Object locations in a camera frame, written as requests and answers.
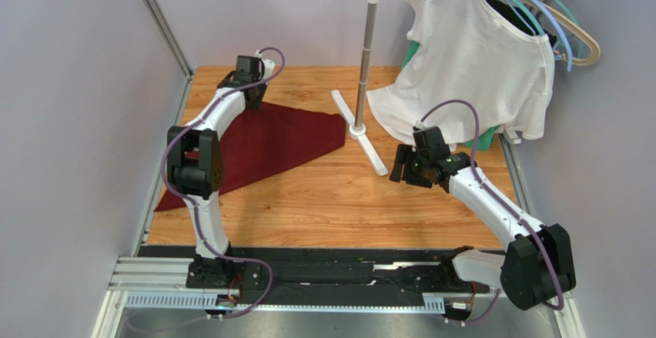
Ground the blue plastic hanger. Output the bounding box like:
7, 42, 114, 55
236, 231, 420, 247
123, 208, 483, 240
511, 0, 581, 72

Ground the white clothes rack stand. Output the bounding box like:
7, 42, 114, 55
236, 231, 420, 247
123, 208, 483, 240
330, 0, 388, 176

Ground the wooden hanger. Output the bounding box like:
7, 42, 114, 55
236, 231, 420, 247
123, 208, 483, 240
479, 0, 601, 68

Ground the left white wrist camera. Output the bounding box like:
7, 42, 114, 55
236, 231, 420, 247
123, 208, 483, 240
254, 49, 276, 79

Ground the white t-shirt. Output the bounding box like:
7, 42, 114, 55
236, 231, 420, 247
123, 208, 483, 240
367, 0, 554, 145

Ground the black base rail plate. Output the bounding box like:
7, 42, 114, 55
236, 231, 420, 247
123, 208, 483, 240
138, 245, 508, 309

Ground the dark red cloth napkin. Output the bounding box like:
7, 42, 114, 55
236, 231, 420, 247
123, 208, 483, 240
154, 100, 348, 213

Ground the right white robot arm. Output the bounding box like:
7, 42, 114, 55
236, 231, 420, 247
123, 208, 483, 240
389, 126, 577, 310

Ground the aluminium frame rail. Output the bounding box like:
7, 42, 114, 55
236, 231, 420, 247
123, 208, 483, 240
126, 0, 195, 79

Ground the green garment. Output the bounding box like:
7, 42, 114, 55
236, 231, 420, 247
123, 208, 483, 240
400, 41, 498, 151

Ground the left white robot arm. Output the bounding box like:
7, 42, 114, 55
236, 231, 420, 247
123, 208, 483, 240
163, 53, 275, 289

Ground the black garment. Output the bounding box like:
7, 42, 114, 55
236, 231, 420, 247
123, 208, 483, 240
485, 0, 542, 36

